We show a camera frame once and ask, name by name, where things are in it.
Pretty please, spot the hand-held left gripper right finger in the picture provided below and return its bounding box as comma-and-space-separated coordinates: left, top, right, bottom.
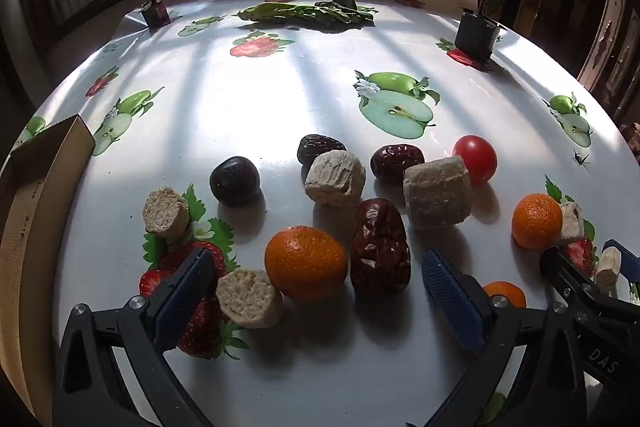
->
421, 248, 587, 427

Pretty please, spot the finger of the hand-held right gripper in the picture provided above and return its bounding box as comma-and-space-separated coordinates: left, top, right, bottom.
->
541, 246, 602, 314
604, 238, 640, 284

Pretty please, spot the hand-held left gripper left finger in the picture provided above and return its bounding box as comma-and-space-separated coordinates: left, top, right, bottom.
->
52, 247, 217, 427

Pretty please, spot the large red date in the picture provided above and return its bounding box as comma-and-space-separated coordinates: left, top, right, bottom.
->
349, 198, 412, 294

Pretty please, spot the large orange mandarin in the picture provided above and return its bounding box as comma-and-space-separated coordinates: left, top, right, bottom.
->
264, 226, 349, 303

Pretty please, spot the dark purple cherry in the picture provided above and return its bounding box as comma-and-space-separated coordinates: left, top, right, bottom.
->
209, 155, 262, 208

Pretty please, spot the red cherry tomato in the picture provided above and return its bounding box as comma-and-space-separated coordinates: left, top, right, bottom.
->
452, 135, 498, 186

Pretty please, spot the brown cardboard box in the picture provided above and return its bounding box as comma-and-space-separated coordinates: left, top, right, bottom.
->
0, 114, 96, 427

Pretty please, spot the large beige fibrous chunk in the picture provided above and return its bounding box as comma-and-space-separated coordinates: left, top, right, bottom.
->
403, 156, 473, 230

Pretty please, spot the small red date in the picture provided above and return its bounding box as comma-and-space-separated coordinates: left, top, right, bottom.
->
370, 144, 426, 182

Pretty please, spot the dark wrinkled date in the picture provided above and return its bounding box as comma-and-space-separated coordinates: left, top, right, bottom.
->
297, 134, 347, 168

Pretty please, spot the ornate glass door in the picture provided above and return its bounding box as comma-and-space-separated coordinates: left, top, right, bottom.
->
577, 0, 640, 108

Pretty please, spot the fruit print tablecloth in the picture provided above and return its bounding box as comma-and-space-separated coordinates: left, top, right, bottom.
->
0, 0, 640, 427

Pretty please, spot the green leafy vegetable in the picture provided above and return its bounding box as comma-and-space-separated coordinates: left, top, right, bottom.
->
234, 0, 377, 30

